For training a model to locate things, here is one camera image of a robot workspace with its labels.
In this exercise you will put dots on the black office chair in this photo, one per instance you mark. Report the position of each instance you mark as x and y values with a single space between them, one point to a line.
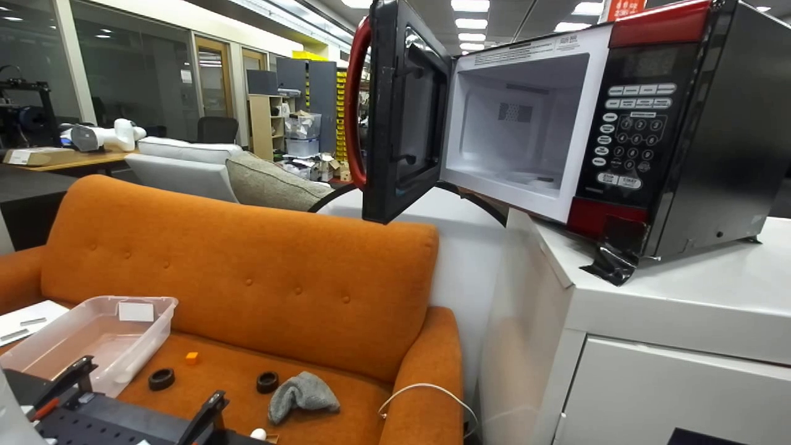
216 130

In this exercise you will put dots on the wooden shelf unit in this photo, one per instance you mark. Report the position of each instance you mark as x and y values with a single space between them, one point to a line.
264 125

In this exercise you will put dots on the black clamp lever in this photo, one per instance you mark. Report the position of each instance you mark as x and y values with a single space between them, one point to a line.
207 410

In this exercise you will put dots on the small white knob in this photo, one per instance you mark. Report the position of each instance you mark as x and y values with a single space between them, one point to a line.
259 433

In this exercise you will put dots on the wooden desk with papers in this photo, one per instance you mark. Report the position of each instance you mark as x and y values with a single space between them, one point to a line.
76 158

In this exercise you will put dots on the wooden framed door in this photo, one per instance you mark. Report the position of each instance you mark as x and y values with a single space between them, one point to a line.
214 77

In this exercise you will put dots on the white sofa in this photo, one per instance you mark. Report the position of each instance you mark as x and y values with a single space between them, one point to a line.
182 168

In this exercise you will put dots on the white cabinet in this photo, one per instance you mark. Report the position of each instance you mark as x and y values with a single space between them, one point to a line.
659 313

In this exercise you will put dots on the grey fabric cushion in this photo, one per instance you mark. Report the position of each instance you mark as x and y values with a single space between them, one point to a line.
272 185

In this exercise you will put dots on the black perforated mount plate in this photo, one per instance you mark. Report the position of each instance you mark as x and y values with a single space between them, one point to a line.
108 423

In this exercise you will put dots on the red bottle white print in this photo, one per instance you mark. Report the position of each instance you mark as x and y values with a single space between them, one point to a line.
626 7

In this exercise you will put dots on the clear plastic box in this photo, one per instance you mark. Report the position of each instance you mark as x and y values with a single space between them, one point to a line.
82 337

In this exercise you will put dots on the red black microwave oven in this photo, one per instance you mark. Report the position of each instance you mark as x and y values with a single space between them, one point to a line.
726 125

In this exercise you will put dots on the white device on desk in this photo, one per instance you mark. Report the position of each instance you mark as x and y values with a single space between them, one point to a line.
102 135

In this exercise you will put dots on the ceiling light panel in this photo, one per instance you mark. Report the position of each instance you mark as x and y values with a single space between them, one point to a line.
470 5
470 22
590 7

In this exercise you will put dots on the orange fabric couch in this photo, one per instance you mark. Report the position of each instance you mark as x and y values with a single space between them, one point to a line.
249 273

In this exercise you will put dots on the white paper sheet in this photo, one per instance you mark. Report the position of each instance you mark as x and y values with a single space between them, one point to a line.
34 318

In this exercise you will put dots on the yellow black striped pillar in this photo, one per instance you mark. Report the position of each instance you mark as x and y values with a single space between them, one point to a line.
342 114

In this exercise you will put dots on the black equipment rack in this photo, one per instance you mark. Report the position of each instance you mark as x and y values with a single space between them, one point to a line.
25 114

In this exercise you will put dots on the dark grey cabinet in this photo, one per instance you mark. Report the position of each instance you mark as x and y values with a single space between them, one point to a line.
317 99

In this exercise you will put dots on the grey cloth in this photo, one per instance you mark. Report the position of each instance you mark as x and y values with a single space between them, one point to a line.
305 392

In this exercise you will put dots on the small orange cap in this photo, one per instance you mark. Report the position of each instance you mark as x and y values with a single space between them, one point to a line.
191 356

